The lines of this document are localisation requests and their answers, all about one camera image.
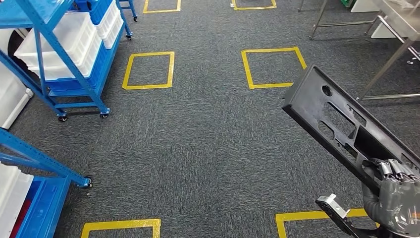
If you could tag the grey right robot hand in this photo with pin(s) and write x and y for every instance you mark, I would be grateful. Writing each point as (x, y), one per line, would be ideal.
(400, 203)

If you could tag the black plastic frame part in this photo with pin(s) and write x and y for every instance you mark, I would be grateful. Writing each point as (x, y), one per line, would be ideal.
(308, 95)

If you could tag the blue metal shelf rack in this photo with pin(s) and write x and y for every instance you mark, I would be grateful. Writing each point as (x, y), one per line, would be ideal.
(42, 19)
(32, 154)

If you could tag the stainless steel table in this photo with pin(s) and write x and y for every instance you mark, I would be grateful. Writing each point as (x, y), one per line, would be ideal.
(407, 19)
(344, 23)

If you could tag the white cabinet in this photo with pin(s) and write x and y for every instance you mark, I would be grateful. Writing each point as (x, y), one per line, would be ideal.
(364, 6)

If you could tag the green crate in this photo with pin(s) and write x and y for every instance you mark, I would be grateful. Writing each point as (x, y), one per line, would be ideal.
(346, 3)

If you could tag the blue plastic bin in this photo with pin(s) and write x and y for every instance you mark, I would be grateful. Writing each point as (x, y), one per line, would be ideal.
(65, 85)
(98, 11)
(36, 210)

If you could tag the red item in bin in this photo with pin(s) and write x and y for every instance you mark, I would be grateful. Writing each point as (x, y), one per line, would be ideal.
(19, 220)

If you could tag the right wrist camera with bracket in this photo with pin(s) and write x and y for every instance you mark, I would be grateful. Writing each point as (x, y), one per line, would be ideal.
(333, 207)

